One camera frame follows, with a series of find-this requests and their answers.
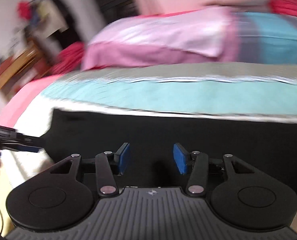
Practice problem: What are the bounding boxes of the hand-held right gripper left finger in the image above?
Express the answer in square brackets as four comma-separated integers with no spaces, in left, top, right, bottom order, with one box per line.
[48,142,131,198]

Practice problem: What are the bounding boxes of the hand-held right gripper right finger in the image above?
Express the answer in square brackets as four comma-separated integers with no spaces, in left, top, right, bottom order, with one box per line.
[173,142,255,197]

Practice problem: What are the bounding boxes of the patterned quilt with teal band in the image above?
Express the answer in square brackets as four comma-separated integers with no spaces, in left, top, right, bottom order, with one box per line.
[0,64,297,190]

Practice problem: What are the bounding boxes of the pink bed sheet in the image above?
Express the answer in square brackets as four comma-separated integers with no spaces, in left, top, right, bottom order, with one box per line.
[0,74,75,130]

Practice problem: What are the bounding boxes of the black pants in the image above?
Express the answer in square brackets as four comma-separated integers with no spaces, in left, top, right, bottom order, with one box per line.
[40,107,297,198]

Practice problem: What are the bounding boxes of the wooden furniture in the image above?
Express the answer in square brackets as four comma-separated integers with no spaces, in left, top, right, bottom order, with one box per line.
[0,41,51,100]

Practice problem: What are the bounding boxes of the dark hanging clothes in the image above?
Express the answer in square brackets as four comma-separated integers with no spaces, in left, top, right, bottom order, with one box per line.
[26,0,85,53]

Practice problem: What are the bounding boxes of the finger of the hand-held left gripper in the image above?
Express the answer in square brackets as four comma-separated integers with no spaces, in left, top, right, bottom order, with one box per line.
[13,134,46,153]

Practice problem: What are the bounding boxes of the blue and grey pillow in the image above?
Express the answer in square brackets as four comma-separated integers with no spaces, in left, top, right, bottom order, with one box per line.
[232,12,297,67]

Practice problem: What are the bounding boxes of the pink pillow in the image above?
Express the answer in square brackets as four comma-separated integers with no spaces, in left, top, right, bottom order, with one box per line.
[81,6,239,71]

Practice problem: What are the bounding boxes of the pile of red clothes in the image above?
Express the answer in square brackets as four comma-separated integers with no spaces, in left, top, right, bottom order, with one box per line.
[50,42,87,77]

